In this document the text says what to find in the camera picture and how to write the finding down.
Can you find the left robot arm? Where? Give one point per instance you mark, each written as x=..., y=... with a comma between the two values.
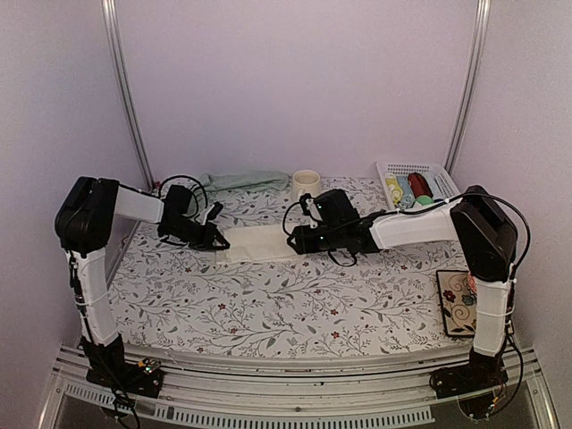
x=84, y=224

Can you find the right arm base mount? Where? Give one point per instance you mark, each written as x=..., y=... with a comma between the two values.
x=473, y=376

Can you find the white plastic basket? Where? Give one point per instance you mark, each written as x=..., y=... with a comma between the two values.
x=439, y=181

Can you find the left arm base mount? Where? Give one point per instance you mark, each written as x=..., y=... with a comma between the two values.
x=144, y=378

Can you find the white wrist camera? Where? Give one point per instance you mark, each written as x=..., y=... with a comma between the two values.
x=209, y=213
x=307, y=206

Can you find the light blue rolled towel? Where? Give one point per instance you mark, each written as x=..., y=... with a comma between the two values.
x=407, y=199

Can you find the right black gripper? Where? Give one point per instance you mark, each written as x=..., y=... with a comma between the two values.
x=305, y=243

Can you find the right aluminium frame post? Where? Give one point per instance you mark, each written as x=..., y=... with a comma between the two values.
x=482, y=17

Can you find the aluminium frame post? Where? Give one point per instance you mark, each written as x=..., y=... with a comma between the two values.
x=482, y=17
x=112, y=29

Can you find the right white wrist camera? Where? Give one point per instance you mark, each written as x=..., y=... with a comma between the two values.
x=307, y=206

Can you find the left aluminium frame post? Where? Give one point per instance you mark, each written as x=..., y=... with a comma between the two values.
x=112, y=29

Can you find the cream white towel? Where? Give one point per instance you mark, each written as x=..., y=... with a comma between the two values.
x=256, y=244

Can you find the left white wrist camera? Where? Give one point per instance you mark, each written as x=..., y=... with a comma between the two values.
x=209, y=213

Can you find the mint green towel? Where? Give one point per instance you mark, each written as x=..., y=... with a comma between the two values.
x=252, y=181

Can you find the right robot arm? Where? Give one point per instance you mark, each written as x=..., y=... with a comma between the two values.
x=475, y=219

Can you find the yellow rolled towel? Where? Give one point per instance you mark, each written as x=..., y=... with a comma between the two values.
x=394, y=188

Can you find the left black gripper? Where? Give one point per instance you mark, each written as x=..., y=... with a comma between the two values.
x=206, y=242

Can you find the aluminium front rail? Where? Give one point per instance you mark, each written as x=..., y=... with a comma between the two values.
x=390, y=391

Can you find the floral square plate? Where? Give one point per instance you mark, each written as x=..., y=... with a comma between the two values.
x=458, y=303

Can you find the red patterned bowl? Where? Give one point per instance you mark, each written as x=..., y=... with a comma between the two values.
x=471, y=283

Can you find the cream ceramic mug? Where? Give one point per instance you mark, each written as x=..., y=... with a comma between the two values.
x=305, y=182

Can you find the green rolled towel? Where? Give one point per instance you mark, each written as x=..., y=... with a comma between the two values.
x=423, y=200

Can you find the red rolled towel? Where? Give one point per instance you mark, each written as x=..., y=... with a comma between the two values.
x=419, y=185

